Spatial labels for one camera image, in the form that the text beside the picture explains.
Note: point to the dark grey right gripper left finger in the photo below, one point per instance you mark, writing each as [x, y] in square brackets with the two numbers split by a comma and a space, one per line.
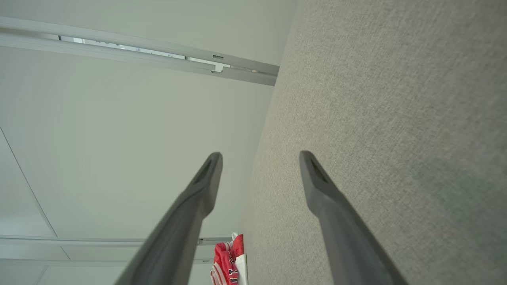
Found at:
[178, 229]

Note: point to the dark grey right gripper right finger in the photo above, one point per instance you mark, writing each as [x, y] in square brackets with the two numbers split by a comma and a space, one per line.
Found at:
[344, 237]

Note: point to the red jersey with number 23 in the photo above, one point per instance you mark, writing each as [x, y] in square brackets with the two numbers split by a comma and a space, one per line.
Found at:
[223, 261]

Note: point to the grey fabric sofa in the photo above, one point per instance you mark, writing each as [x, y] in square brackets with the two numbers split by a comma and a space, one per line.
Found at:
[396, 118]

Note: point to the grey metal partition post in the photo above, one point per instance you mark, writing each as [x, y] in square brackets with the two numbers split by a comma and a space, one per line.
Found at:
[261, 75]

